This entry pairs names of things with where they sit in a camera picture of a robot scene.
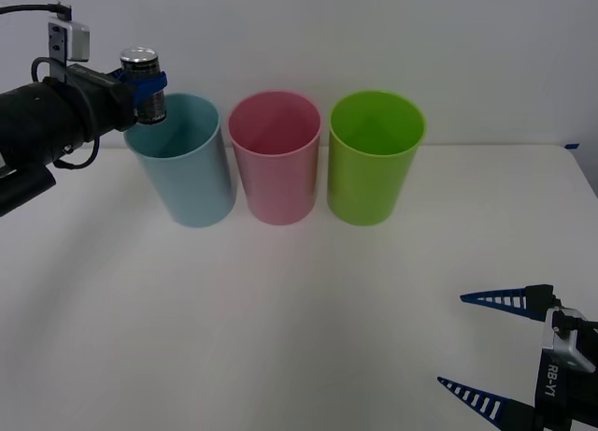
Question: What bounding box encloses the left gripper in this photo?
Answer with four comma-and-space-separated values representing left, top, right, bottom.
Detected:
64, 64, 169, 138

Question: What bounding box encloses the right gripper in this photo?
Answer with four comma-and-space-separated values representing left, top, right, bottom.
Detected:
436, 284, 598, 431

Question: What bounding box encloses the pale blue plastic bin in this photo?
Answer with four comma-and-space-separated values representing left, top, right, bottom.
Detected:
123, 93, 237, 229

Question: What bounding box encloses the pink plastic bin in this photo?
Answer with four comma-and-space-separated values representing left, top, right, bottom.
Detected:
227, 90, 322, 226

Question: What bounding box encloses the black drink can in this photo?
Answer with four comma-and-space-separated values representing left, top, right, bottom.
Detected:
119, 44, 169, 126

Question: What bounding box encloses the green plastic bin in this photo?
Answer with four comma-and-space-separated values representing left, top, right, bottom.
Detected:
326, 90, 427, 228

